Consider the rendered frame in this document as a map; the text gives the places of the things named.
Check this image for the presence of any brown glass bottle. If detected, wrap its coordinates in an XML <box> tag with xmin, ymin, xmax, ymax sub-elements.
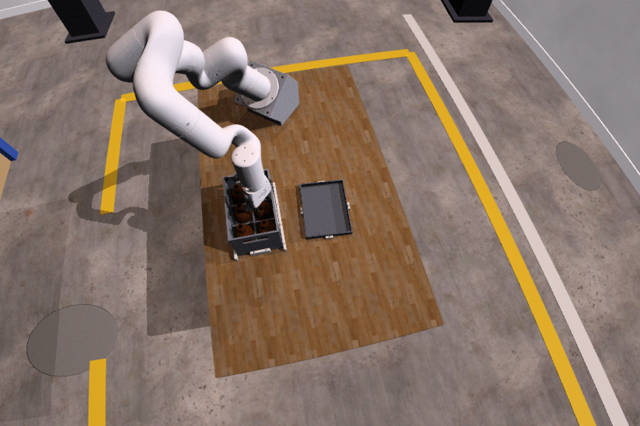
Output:
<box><xmin>257</xmin><ymin>220</ymin><xmax>277</xmax><ymax>234</ymax></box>
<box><xmin>254</xmin><ymin>201</ymin><xmax>274</xmax><ymax>221</ymax></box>
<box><xmin>233</xmin><ymin>203</ymin><xmax>253</xmax><ymax>224</ymax></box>
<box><xmin>235</xmin><ymin>223</ymin><xmax>256</xmax><ymax>242</ymax></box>

